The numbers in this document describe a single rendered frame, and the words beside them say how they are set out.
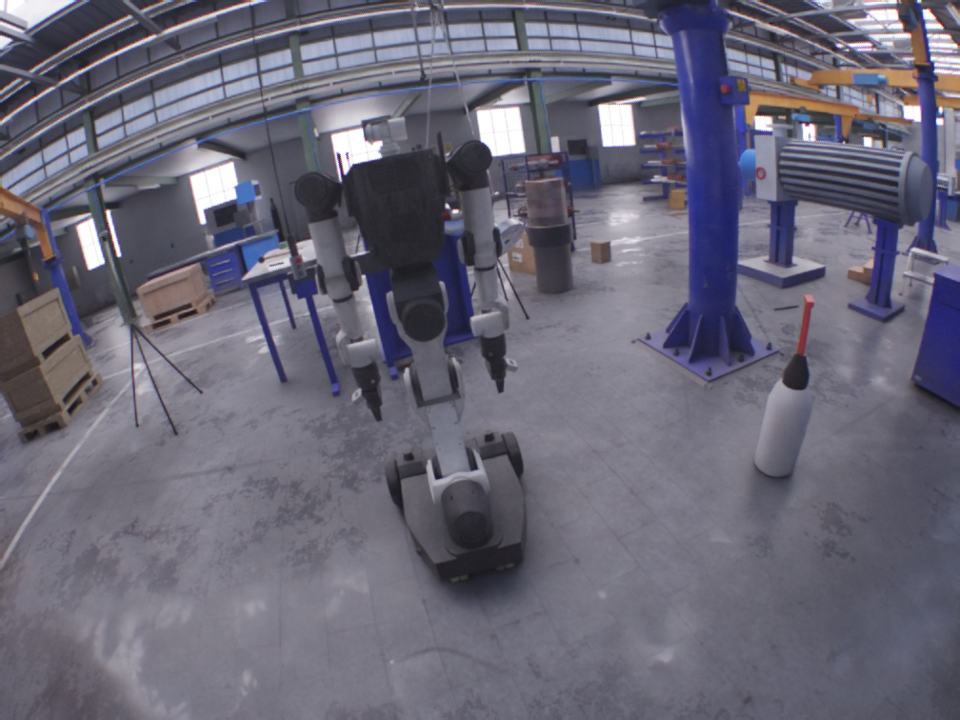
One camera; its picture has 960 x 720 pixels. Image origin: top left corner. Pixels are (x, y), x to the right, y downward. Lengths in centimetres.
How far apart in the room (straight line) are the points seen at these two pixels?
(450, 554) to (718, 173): 232
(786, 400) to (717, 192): 130
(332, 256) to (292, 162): 1353
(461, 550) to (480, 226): 101
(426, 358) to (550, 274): 283
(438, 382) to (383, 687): 103
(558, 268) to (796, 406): 283
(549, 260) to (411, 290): 302
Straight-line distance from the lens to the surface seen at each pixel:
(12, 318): 531
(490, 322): 140
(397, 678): 148
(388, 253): 113
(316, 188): 118
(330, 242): 124
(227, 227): 1363
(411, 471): 182
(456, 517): 136
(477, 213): 124
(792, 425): 190
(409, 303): 113
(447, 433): 155
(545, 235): 401
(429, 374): 146
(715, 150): 263
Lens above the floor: 131
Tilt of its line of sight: 26 degrees down
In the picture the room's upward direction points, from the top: 9 degrees counter-clockwise
